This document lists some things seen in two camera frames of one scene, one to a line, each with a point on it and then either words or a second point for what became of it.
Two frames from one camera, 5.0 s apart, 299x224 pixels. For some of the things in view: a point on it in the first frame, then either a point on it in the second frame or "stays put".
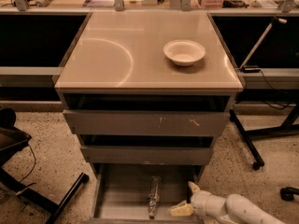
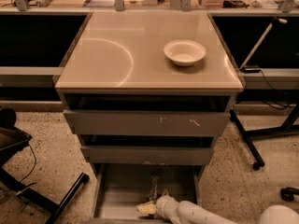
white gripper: [203, 203] to [163, 204]
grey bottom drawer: [121, 192] stays put
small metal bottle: [153, 196] stays put
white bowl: [184, 52] stays put
